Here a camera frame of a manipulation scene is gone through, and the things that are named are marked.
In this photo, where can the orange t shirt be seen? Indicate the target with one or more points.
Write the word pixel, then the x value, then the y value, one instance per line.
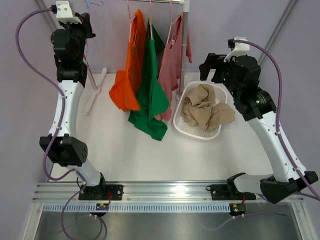
pixel 128 81

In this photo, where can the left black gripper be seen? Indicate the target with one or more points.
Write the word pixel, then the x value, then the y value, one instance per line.
pixel 85 25

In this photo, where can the pink hanger of green shirt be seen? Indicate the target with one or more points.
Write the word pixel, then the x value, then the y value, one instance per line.
pixel 150 20

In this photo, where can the pink t shirt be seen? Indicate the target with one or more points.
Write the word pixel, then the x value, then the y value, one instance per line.
pixel 170 70

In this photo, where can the green t shirt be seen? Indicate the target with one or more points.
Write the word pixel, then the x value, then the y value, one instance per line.
pixel 151 96

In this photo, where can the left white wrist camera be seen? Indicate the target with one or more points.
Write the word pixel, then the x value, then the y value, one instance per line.
pixel 65 13

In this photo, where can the white slotted cable duct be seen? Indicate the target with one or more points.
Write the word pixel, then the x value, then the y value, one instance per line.
pixel 118 207

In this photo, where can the aluminium mounting rail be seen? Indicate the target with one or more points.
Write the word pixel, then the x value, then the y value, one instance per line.
pixel 146 191

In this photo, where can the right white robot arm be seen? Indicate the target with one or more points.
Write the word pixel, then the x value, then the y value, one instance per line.
pixel 240 76

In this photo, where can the light blue hanger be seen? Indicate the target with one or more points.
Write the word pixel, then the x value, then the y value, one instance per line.
pixel 100 5

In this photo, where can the beige t shirt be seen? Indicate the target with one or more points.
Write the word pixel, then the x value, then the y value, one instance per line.
pixel 201 109

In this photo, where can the metal clothes rack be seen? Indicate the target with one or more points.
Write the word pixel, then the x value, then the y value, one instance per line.
pixel 96 84

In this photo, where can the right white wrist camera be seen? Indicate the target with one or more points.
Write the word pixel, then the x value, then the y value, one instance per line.
pixel 238 46

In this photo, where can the white perforated laundry basket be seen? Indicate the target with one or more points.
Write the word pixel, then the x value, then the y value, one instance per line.
pixel 184 128

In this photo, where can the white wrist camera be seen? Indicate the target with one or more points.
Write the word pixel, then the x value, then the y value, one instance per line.
pixel 65 13
pixel 238 46

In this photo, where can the pink hanger of orange shirt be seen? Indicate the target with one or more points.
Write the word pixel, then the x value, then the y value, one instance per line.
pixel 131 22

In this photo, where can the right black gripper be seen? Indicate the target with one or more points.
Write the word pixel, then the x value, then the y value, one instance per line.
pixel 213 62

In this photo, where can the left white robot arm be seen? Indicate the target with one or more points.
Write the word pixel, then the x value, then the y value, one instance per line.
pixel 61 145

